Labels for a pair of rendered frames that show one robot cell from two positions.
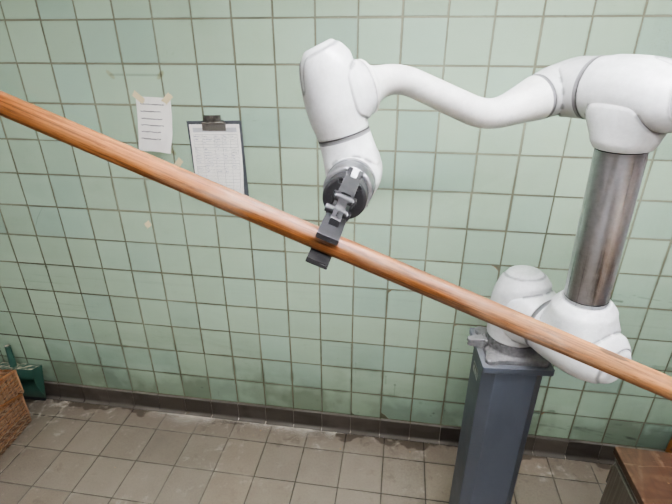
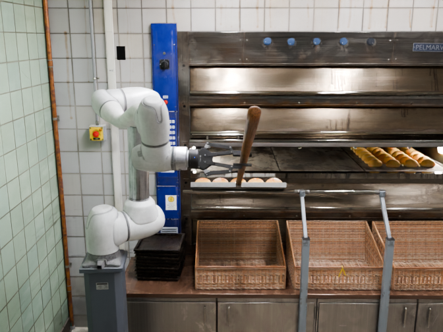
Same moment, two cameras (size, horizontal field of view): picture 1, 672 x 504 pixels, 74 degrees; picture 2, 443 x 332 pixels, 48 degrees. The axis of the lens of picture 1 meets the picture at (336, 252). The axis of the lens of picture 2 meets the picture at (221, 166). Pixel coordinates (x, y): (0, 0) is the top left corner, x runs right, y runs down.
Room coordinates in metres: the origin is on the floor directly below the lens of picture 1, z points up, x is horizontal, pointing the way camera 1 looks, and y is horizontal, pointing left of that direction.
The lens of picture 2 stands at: (0.87, 1.80, 2.07)
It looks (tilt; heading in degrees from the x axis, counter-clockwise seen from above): 14 degrees down; 262
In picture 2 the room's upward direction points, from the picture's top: straight up
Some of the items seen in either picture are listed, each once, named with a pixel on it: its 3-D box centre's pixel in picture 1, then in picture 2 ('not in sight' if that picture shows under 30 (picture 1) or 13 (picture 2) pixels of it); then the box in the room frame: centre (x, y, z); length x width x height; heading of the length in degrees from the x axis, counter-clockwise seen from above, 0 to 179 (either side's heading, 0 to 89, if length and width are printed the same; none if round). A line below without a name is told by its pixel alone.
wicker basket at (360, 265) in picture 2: not in sight; (331, 253); (-0.24, -1.07, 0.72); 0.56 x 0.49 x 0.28; 172
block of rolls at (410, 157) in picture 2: not in sight; (389, 154); (-0.89, -1.69, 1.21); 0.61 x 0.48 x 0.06; 82
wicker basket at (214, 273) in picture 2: not in sight; (238, 252); (0.35, -1.15, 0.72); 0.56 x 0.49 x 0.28; 173
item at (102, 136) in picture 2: not in sight; (97, 132); (1.24, -1.51, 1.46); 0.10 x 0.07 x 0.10; 172
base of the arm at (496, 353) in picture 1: (504, 340); (103, 255); (1.14, -0.52, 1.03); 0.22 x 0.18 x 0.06; 86
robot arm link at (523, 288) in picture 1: (521, 303); (104, 227); (1.13, -0.55, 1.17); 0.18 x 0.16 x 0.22; 25
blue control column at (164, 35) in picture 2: not in sight; (180, 155); (0.65, -2.41, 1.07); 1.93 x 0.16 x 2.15; 82
